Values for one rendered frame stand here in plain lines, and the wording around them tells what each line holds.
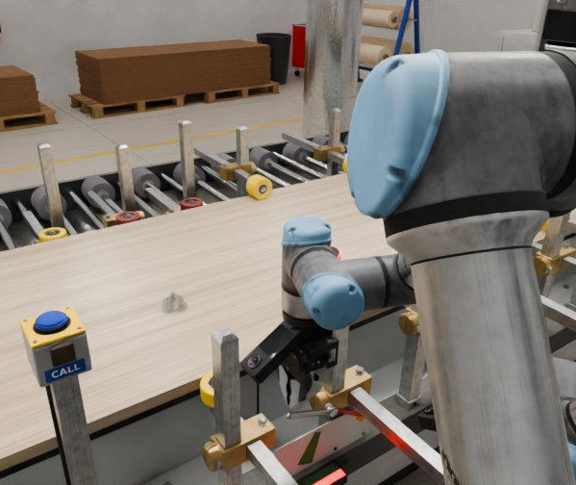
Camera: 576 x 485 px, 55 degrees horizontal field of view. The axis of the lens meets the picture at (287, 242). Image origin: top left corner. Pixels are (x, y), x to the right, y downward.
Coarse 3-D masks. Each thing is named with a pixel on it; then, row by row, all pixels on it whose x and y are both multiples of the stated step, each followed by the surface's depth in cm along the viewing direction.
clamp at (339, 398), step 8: (352, 368) 122; (352, 376) 120; (360, 376) 120; (368, 376) 120; (344, 384) 118; (352, 384) 118; (360, 384) 118; (368, 384) 120; (320, 392) 115; (328, 392) 115; (336, 392) 115; (344, 392) 116; (368, 392) 121; (312, 400) 117; (320, 400) 114; (328, 400) 115; (336, 400) 116; (344, 400) 117; (312, 408) 117; (320, 408) 114
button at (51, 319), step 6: (48, 312) 76; (54, 312) 76; (60, 312) 76; (42, 318) 74; (48, 318) 74; (54, 318) 74; (60, 318) 74; (66, 318) 75; (36, 324) 73; (42, 324) 73; (48, 324) 73; (54, 324) 73; (60, 324) 74; (42, 330) 73; (48, 330) 73; (54, 330) 74
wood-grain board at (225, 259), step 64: (320, 192) 207; (0, 256) 158; (64, 256) 159; (128, 256) 160; (192, 256) 161; (256, 256) 162; (0, 320) 130; (128, 320) 131; (192, 320) 132; (256, 320) 132; (0, 384) 111; (128, 384) 112; (192, 384) 114; (0, 448) 96
